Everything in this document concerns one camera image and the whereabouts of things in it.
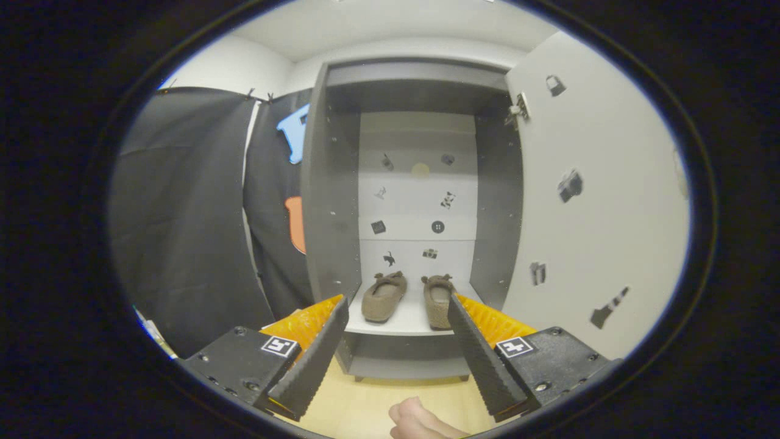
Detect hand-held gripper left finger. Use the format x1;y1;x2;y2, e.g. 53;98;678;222
181;294;350;423

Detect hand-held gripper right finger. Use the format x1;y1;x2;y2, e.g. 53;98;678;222
447;293;622;423

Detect brown slipper shoe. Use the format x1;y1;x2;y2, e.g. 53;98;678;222
421;274;456;331
361;271;408;323

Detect dark grey shoe cabinet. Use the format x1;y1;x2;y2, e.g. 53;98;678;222
303;57;526;382

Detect black backdrop cloth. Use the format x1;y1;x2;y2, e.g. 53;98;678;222
108;87;314;359

